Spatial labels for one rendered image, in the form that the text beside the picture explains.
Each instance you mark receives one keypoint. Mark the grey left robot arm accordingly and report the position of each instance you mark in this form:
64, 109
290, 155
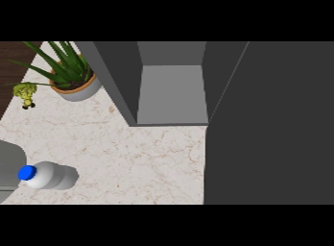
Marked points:
0, 166

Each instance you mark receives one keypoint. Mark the grey cabinet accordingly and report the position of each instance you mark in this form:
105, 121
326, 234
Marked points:
169, 93

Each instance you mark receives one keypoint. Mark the dark grey cabinet door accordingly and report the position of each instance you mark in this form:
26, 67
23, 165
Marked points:
278, 128

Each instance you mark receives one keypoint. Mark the potted green plant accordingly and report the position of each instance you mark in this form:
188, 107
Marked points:
72, 80

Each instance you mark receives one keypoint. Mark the white bottle with blue cap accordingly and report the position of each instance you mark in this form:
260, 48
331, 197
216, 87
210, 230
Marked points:
48, 176

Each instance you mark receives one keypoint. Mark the small yellow-green figurine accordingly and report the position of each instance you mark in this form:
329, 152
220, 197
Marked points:
26, 92

